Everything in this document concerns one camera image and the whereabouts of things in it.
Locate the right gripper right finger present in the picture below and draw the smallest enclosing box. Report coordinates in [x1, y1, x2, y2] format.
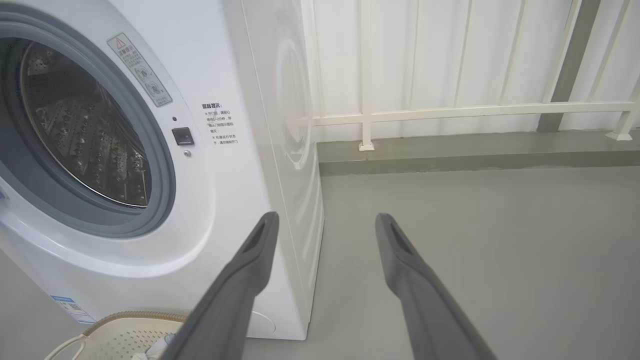
[375, 213, 498, 360]

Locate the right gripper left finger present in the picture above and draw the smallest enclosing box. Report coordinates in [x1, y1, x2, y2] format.
[160, 211, 280, 360]

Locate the cream garment with black letters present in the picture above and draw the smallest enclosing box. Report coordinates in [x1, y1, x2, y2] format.
[132, 334, 176, 360]

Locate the white front-load washing machine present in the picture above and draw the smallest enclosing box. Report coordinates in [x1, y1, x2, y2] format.
[0, 0, 325, 341]

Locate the stainless steel washing machine drum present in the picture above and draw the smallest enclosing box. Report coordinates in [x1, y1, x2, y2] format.
[20, 41, 152, 208]

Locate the round white filter cover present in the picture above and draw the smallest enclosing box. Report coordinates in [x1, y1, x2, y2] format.
[247, 310, 277, 337]

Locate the cream perforated laundry basket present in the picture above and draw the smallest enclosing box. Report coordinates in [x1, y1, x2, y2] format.
[45, 311, 188, 360]

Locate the blue energy label sticker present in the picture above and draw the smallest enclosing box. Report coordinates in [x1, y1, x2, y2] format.
[51, 295, 96, 325]

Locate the white metal railing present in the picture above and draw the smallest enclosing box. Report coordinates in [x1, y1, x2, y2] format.
[300, 0, 640, 152]

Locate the grey warning sticker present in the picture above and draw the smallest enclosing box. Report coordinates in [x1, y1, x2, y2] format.
[107, 33, 173, 107]

